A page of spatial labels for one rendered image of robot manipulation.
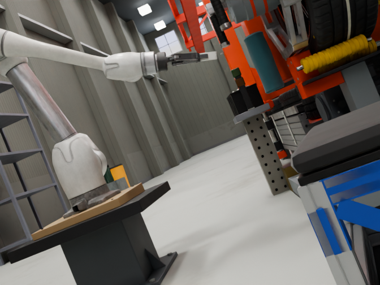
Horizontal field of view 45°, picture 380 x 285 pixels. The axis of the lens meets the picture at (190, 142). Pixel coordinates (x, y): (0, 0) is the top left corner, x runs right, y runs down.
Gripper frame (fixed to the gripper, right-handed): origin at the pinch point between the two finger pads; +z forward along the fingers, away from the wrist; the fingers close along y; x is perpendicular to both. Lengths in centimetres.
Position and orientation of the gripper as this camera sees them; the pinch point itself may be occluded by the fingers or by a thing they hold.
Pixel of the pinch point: (207, 56)
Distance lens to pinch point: 183.0
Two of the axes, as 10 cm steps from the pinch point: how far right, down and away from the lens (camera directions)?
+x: 1.2, 9.9, -0.2
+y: -0.1, 0.2, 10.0
